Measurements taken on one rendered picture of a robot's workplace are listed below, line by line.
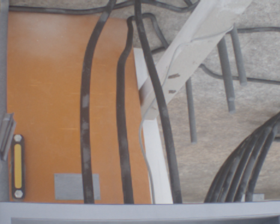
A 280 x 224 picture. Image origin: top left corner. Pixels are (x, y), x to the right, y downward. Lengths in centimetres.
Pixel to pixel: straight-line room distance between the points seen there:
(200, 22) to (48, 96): 40
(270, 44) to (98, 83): 62
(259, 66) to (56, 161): 85
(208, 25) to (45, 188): 48
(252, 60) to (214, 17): 67
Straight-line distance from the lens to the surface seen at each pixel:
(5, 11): 116
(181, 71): 109
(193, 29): 97
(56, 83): 114
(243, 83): 122
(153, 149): 127
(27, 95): 112
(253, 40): 149
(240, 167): 172
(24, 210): 48
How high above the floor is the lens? 78
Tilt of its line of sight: 26 degrees down
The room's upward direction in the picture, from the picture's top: 173 degrees clockwise
